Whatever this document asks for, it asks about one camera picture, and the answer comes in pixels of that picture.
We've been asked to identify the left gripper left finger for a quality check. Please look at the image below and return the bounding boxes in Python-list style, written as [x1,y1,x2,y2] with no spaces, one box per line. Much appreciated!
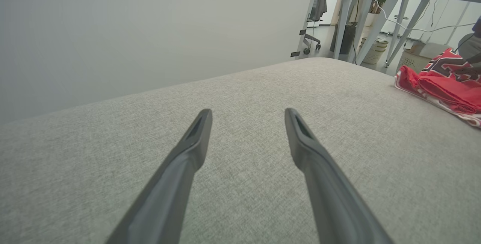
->
[105,109,213,244]

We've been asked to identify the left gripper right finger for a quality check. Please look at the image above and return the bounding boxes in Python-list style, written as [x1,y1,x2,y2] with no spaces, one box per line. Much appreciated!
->
[284,108,394,244]

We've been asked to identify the red basketball jersey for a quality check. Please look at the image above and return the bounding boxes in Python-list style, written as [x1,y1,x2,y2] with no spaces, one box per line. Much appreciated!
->
[394,47,481,129]

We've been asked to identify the white slatted laundry basket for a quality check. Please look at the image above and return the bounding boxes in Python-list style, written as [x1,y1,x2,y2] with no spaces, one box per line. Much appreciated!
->
[360,37,389,65]

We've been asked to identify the beige perforated laundry basket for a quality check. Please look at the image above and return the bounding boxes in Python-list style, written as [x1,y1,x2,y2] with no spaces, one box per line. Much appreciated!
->
[395,42,453,76]

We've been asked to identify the black bin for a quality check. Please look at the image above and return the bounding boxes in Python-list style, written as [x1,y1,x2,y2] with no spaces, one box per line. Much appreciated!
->
[330,22,357,55]

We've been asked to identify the grey leg with black tape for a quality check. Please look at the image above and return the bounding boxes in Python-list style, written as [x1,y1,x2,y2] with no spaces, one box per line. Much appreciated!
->
[290,0,323,59]

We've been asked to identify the grey office chair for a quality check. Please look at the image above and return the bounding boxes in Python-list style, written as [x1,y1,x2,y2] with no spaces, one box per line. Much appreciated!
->
[303,0,328,55]

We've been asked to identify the white hanging cable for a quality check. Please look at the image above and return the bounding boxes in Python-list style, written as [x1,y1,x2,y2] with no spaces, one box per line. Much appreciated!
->
[365,0,477,34]

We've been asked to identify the white metal desk frame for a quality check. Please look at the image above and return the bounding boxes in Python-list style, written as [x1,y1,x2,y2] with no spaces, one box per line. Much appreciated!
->
[319,0,481,68]

